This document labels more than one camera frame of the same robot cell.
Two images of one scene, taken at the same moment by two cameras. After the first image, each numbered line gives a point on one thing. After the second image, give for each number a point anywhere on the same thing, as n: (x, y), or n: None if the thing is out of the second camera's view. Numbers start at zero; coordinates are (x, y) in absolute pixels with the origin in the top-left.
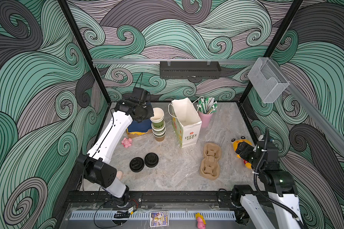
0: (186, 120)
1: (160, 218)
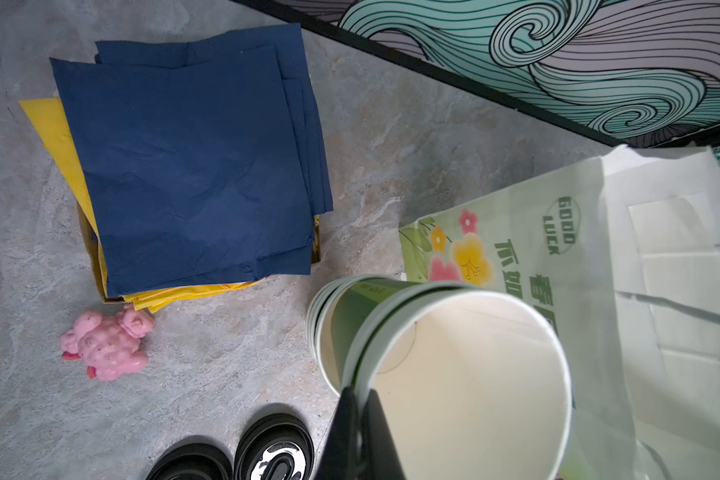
0: (637, 254)
1: None
